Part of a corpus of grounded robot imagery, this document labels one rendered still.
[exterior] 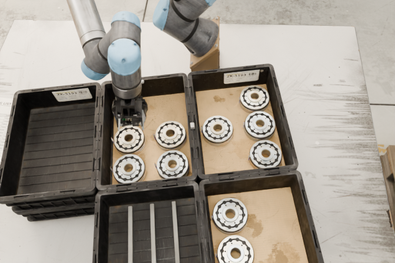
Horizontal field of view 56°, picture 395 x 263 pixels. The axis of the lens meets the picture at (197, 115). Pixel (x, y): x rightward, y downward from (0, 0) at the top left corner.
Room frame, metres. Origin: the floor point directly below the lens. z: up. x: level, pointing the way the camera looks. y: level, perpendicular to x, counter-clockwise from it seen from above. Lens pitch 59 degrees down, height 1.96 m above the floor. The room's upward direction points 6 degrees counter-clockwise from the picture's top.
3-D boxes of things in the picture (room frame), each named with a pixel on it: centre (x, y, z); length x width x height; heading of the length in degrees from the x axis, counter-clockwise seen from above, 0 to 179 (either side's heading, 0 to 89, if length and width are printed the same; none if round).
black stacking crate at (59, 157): (0.60, 0.47, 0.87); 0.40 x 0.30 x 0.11; 1
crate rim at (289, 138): (0.61, -0.13, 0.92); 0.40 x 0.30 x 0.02; 1
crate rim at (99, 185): (0.61, 0.17, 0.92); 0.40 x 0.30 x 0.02; 1
